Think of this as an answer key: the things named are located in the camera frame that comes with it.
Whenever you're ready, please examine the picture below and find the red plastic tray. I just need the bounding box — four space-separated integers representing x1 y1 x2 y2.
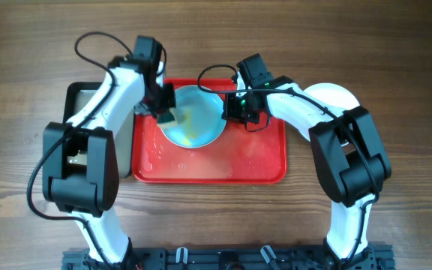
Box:
131 78 287 185

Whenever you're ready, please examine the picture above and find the black water tray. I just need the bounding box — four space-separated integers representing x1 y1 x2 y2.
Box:
63 82 134 178

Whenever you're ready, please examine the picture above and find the white plate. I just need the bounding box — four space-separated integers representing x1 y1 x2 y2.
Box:
294 82 362 147

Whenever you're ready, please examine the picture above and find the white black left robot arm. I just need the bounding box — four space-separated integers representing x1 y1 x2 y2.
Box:
38 55 176 269

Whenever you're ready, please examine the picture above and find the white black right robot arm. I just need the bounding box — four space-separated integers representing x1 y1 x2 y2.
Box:
223 73 392 269

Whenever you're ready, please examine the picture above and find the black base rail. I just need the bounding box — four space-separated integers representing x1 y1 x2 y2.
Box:
61 244 396 270

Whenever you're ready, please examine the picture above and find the yellow green sponge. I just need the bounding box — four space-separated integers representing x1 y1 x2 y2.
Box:
156 108 190 129

